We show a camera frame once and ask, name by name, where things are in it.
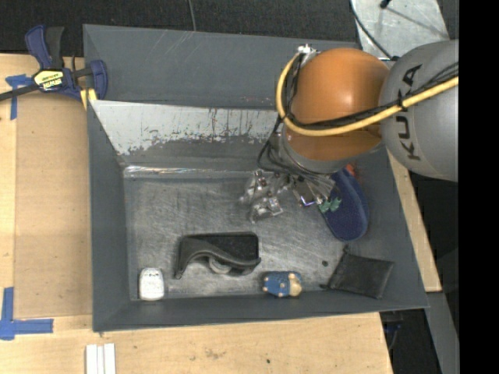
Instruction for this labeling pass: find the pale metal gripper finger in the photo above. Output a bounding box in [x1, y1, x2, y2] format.
[239, 169, 274, 205]
[248, 195, 285, 224]

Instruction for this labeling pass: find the blue and tan toy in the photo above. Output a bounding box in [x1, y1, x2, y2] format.
[261, 270, 305, 299]

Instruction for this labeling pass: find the black fabric pouch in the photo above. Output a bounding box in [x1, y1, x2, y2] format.
[319, 246, 395, 301]

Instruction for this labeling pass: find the small white plastic box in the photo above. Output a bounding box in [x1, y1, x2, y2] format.
[138, 267, 166, 302]

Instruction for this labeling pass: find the grey metal bin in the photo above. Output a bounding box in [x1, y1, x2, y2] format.
[81, 23, 430, 333]

